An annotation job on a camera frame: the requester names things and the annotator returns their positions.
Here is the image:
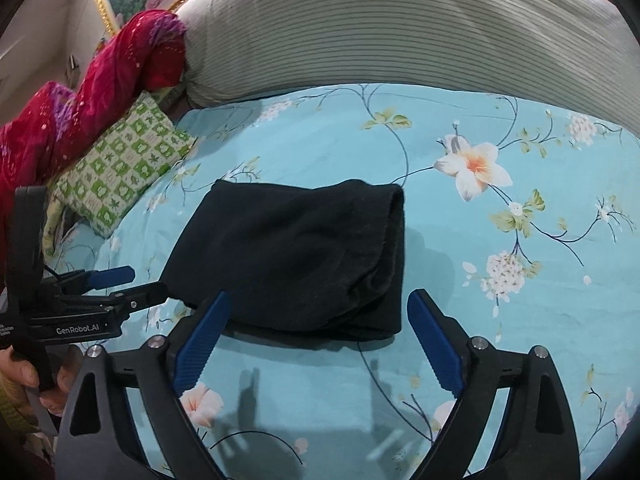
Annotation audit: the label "light blue floral bedsheet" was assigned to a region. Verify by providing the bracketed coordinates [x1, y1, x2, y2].
[44, 83, 640, 480]

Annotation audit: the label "person's left hand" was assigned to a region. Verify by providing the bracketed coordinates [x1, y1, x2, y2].
[1, 346, 82, 422]

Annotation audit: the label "green white patterned pillow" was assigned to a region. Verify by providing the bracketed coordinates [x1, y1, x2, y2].
[44, 92, 195, 238]

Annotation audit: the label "black pants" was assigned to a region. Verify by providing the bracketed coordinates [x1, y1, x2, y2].
[160, 180, 405, 341]

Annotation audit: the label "grey striped bolster cushion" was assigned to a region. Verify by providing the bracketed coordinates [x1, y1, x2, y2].
[178, 0, 639, 131]

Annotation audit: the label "red blanket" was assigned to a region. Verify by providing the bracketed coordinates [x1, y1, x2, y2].
[1, 9, 186, 260]

